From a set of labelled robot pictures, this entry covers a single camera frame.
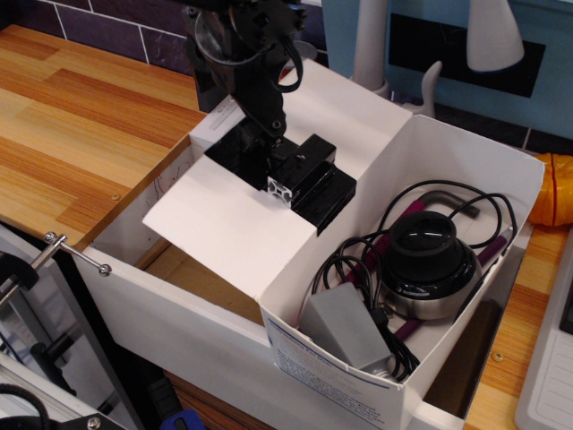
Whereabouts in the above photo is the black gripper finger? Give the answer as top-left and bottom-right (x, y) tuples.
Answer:
(239, 118), (271, 155)
(264, 136), (299, 172)

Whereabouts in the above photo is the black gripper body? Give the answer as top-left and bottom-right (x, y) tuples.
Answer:
(183, 1), (307, 138)

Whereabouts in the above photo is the white cardboard box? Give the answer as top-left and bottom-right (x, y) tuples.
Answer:
(141, 58), (546, 428)

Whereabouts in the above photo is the brown toy beans can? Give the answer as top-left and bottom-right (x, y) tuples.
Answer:
(294, 40), (318, 62)

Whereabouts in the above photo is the grey toy faucet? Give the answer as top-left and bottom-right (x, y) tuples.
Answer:
(351, 0), (443, 118)

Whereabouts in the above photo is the grey wedge block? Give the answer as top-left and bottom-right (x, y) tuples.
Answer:
(299, 283), (391, 374)

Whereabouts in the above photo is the white toy sink unit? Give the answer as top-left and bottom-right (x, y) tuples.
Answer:
(73, 96), (532, 430)

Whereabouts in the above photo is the black 3D mouse puck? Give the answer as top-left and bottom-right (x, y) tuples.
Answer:
(381, 211), (483, 321)

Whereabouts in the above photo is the light blue panel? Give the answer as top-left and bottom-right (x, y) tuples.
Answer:
(321, 0), (573, 156)

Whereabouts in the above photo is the orange toy pumpkin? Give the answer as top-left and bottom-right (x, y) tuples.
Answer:
(528, 153), (573, 227)

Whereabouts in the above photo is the white toy stove edge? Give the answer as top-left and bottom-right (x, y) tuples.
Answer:
(513, 257), (573, 430)

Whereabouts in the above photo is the dark grey vertical post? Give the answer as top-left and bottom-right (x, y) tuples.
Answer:
(184, 30), (227, 113)

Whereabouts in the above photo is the metal clamp with black handle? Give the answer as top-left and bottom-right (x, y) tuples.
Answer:
(1, 232), (112, 308)

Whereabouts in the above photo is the blue clamp handle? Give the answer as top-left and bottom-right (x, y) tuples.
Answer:
(159, 409), (206, 430)

